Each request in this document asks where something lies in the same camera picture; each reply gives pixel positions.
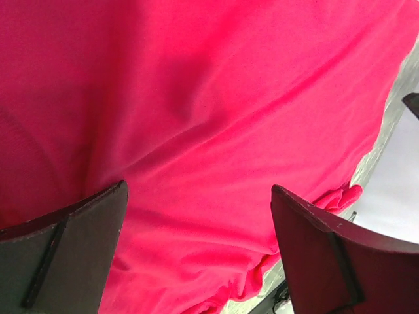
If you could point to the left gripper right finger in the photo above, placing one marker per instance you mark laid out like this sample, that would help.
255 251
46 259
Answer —
332 265

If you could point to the magenta t shirt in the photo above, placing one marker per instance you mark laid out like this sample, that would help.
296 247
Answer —
201 107

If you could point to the black base beam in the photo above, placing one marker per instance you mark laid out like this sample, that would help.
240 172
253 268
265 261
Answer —
279 296

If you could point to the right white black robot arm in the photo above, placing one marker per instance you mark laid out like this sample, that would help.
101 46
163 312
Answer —
411 101

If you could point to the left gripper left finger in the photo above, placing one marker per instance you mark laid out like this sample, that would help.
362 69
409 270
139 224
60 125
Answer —
60 262

